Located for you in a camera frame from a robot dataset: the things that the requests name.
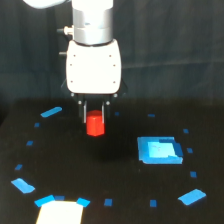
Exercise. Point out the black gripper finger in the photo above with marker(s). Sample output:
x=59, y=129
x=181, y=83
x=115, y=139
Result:
x=106, y=107
x=82, y=107

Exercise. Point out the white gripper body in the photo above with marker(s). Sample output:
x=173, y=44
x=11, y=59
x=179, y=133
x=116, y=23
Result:
x=94, y=70

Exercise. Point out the red octagonal block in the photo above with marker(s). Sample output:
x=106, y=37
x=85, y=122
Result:
x=94, y=124

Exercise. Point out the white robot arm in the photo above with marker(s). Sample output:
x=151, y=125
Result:
x=92, y=22

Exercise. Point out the long blue tape top-left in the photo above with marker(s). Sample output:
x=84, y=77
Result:
x=51, y=112

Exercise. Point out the blue taped square pad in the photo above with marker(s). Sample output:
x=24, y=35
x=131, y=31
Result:
x=159, y=150

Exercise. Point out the blue tape right of paper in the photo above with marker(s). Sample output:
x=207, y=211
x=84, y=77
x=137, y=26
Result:
x=83, y=202

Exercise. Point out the blue tape of paper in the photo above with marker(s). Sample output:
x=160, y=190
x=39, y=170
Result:
x=83, y=202
x=44, y=200

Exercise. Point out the blue tape strip left-bottom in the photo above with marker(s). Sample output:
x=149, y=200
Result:
x=23, y=186

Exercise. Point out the blue tape left of paper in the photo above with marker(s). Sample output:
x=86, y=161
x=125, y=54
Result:
x=44, y=200

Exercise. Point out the white paper sheet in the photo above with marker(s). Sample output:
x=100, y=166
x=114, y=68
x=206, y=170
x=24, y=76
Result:
x=60, y=212

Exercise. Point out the blue tape strip bottom-right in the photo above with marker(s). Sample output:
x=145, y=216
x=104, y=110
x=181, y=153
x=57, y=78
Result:
x=192, y=197

